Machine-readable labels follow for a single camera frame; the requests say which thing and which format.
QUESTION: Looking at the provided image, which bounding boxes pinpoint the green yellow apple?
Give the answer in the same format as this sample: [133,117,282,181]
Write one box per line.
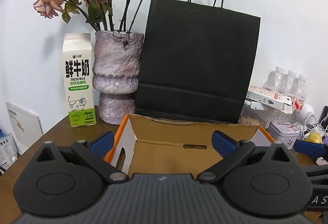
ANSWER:
[305,132,322,144]

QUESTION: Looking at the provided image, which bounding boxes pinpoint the purple tissue pack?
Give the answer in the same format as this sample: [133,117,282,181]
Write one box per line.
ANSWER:
[322,136,328,145]

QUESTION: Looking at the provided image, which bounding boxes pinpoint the small decorated tin box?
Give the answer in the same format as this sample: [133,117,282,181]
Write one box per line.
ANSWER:
[267,120,300,150]

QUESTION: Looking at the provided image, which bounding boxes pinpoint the white round charger device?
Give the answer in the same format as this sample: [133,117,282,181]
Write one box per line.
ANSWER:
[298,103,314,122]

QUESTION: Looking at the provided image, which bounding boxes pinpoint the clear plastic food container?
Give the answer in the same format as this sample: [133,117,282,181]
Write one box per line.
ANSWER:
[238,99,276,129]

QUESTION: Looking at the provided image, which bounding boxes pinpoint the red cardboard pumpkin box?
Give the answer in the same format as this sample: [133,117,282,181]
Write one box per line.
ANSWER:
[105,114,274,177]

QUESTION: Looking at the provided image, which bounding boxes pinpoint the water bottle right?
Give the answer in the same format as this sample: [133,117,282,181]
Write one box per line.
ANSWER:
[293,74,307,110]

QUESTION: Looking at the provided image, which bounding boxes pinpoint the water bottle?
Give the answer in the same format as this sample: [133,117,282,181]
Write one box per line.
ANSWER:
[293,74,307,110]
[262,66,285,93]
[282,70,296,96]

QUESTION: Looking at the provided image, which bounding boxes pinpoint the white flat carton box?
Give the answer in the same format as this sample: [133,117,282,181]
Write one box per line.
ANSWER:
[246,85,292,114]

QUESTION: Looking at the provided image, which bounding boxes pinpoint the water bottle middle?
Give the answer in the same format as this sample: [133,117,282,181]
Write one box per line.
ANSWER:
[282,70,296,96]

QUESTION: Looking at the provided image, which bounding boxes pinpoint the white booklet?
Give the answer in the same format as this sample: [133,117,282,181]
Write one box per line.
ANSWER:
[6,101,43,154]

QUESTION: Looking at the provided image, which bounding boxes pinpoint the water bottle left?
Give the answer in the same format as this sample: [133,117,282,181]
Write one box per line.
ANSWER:
[262,66,285,93]

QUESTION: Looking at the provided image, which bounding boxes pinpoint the black paper shopping bag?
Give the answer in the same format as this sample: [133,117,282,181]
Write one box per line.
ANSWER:
[134,0,260,124]

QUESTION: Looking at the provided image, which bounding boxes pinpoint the purple textured vase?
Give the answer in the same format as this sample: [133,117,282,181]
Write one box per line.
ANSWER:
[93,31,144,125]

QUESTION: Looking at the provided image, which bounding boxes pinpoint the white green milk carton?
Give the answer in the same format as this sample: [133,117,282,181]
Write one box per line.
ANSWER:
[61,33,96,128]

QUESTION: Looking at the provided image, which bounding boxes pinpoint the white cables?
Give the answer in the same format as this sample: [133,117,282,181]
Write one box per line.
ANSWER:
[301,113,328,138]

